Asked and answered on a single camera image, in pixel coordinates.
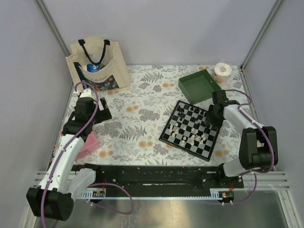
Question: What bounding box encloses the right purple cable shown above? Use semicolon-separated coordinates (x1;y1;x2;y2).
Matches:
220;89;277;206

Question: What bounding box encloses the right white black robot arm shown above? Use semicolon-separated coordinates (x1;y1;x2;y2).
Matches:
205;90;278;188

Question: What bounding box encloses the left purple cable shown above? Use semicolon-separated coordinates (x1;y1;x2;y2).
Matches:
40;82;135;228

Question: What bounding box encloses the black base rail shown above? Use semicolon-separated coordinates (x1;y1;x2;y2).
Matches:
72;163;244;198

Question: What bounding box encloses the green plastic tray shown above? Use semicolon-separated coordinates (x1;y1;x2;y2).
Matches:
179;69;221;105

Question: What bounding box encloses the toilet paper roll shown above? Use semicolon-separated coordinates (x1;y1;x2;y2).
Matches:
211;63;232;86

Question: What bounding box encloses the cream canvas tote bag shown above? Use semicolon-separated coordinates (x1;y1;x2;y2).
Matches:
66;37;130;91

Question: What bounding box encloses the floral table mat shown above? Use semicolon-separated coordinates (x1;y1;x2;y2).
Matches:
76;65;241;166

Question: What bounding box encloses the black white chess board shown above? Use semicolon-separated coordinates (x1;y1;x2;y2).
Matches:
159;100;220;162

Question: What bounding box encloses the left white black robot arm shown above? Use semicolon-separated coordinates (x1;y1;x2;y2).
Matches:
26;89;112;221

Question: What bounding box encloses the purple cable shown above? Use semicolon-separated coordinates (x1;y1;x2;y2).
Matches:
40;82;135;228
220;89;277;206

